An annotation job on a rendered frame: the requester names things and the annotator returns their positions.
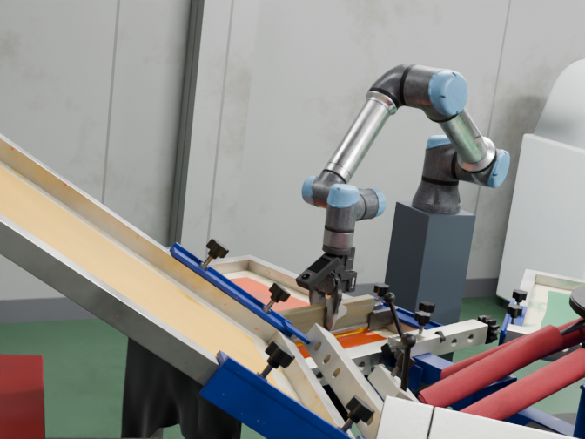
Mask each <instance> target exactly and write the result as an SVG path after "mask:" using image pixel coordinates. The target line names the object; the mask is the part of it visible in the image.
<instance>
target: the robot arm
mask: <svg viewBox="0 0 585 439"><path fill-rule="evenodd" d="M467 97H468V91H467V81H466V79H465V78H464V77H463V76H462V75H461V74H460V73H459V72H456V71H452V70H449V69H440V68H434V67H429V66H424V65H419V64H400V65H397V66H395V67H393V68H392V69H390V70H389V71H387V72H385V73H384V74H383V75H382V76H380V77H379V78H378V79H377V80H376V81H375V82H374V83H373V85H372V86H371V87H370V89H369V90H368V92H367V94H366V102H365V103H364V105H363V107H362V108H361V110H360V112H359V114H358V115H357V117H356V118H355V120H354V121H353V123H352V124H351V126H350V127H349V129H348V131H347V132H346V134H345V136H344V138H343V139H342V140H341V141H340V143H339V145H338V147H337V148H336V150H335V151H334V153H333V155H332V157H331V158H330V159H329V161H328V162H327V164H326V166H325V167H324V169H323V171H322V172H321V174H320V175H319V177H318V176H310V177H309V178H308V179H306V180H305V182H304V184H303V186H302V189H301V194H302V198H303V200H304V201H305V202H306V203H308V204H310V205H313V206H316V207H321V208H325V209H326V220H325V229H324V235H323V242H322V243H323V247H322V251H324V252H325V253H324V254H323V255H322V256H320V257H319V258H318V259H317V260H316V261H314V263H313V264H312V265H311V266H310V267H308V268H307V269H306V270H305V271H304V272H303V273H302V274H300V275H299V276H298V277H297V278H296V279H295V280H296V283H297V285H298V286H299V287H303V288H304V289H306V290H309V303H310V305H314V304H320V303H324V302H326V306H327V314H326V318H327V320H326V327H327V329H328V331H332V329H333V327H334V325H335V322H336V320H338V319H339V318H340V317H342V316H344V315H345V314H346V311H347V309H346V307H345V306H343V305H342V304H341V300H342V294H343V293H346V292H348V293H351V292H355V286H356V280H357V273H358V272H356V271H353V262H354V255H355V248H356V247H353V236H354V228H355V221H359V220H371V219H373V218H375V217H378V216H380V215H381V214H383V212H384V211H385V209H386V199H385V196H384V194H383V193H382V192H381V191H379V190H377V189H371V188H368V189H361V188H358V187H356V186H351V185H348V182H349V181H350V179H351V178H352V176H353V175H354V173H355V171H356V170H357V168H358V167H359V165H360V163H361V161H362V159H363V158H364V157H365V156H366V153H367V152H368V150H369V148H370V147H371V145H372V144H373V142H374V140H375V139H376V137H377V136H378V134H379V133H380V130H381V129H382V127H383V126H384V124H385V123H386V121H387V119H388V118H389V116H392V115H394V114H395V113H396V112H397V111H398V109H399V108H400V107H401V106H408V107H413V108H417V109H421V110H423V111H424V113H425V114H426V116H427V117H428V118H429V119H430V120H431V121H433V122H435V123H438V124H439V125H440V127H441V129H442V130H443V131H444V133H445V134H446V135H433V136H431V137H429V138H428V140H427V147H426V149H425V158H424V164H423V169H422V175H421V182H420V184H419V186H418V189H417V191H416V193H415V195H414V196H413V200H412V206H413V207H415V208H417V209H420V210H422V211H426V212H430V213H441V214H456V213H460V212H461V200H460V194H459V181H460V180H461V181H466V182H469V183H473V184H476V185H480V186H485V187H491V188H497V187H499V186H500V185H501V184H502V182H503V181H504V179H505V178H506V176H507V173H508V168H509V160H510V158H509V154H508V152H506V151H503V150H499V149H496V148H495V146H494V144H493V143H492V141H491V140H490V139H488V138H485V137H482V135H481V133H480V131H479V130H478V128H477V126H476V125H475V123H474V121H473V120H472V118H471V117H470V115H469V113H468V112H467V110H466V108H465V105H466V103H467ZM353 278H355V279H354V285H353V287H352V283H353ZM326 294H327V295H331V297H330V298H329V299H327V298H326Z"/></svg>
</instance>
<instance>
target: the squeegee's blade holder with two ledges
mask: <svg viewBox="0 0 585 439"><path fill-rule="evenodd" d="M367 327H368V323H366V322H362V323H358V324H353V325H350V326H345V327H341V328H334V329H332V331H328V330H327V331H328V332H329V333H330V334H340V333H345V332H348V331H353V330H357V329H361V328H367ZM291 339H292V341H293V342H294V343H296V342H301V339H299V338H298V337H292V338H291Z"/></svg>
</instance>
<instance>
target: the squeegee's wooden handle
mask: <svg viewBox="0 0 585 439"><path fill-rule="evenodd" d="M374 301H375V299H374V297H373V296H372V295H369V294H367V295H361V296H357V297H352V298H347V299H343V300H341V304H342V305H343V306H345V307H346V309H347V311H346V314H345V315H344V316H342V317H340V318H339V319H338V320H336V322H335V325H334V327H333V328H341V327H345V326H350V325H353V324H358V323H362V322H366V323H368V317H369V314H370V313H371V312H372V311H373V308H374ZM277 313H278V314H280V315H282V316H283V317H284V318H286V319H287V320H289V321H290V322H291V323H292V326H294V327H295V328H297V329H298V330H299V331H300V332H302V333H303V334H307V333H308V332H309V330H310V329H311V328H312V326H313V325H314V324H315V323H317V324H318V325H320V326H321V327H323V328H324V329H325V330H328V329H327V327H326V320H327V318H326V314H327V306H326V302H324V303H320V304H314V305H310V306H304V307H296V308H291V309H287V310H281V311H277Z"/></svg>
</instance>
